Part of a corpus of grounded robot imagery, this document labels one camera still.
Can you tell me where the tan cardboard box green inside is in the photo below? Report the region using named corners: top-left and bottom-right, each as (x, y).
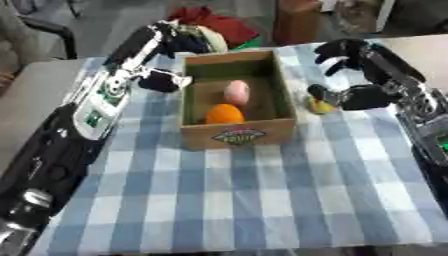
top-left (176, 49), bottom-right (300, 152)

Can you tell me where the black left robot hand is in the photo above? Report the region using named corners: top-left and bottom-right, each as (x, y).
top-left (103, 19), bottom-right (212, 94)

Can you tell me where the brown wooden cabinet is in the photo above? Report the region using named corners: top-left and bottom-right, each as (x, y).
top-left (271, 0), bottom-right (326, 47)

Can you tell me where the black office chair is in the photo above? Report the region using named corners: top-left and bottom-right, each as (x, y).
top-left (0, 0), bottom-right (81, 62)

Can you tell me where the cream cloth bundle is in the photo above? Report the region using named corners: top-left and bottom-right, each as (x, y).
top-left (196, 24), bottom-right (231, 54)

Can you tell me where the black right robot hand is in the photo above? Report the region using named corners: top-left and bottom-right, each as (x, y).
top-left (306, 37), bottom-right (429, 112)

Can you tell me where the yellow green toy fruit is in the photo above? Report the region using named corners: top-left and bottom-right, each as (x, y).
top-left (306, 96), bottom-right (338, 116)

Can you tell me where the orange toy fruit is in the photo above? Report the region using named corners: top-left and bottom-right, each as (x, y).
top-left (203, 103), bottom-right (247, 125)

